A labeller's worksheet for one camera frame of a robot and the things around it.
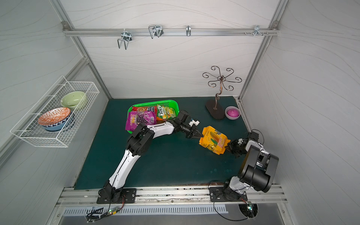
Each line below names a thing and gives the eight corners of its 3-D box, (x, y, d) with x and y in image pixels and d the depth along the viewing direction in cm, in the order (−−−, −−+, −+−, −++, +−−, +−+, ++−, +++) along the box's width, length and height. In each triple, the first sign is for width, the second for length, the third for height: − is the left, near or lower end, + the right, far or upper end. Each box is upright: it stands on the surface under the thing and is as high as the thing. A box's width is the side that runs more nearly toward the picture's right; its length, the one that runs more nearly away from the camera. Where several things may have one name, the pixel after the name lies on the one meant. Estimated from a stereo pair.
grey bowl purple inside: (225, 122, 108) (227, 116, 102) (222, 111, 115) (224, 106, 109) (239, 122, 108) (242, 116, 102) (236, 111, 115) (238, 106, 109)
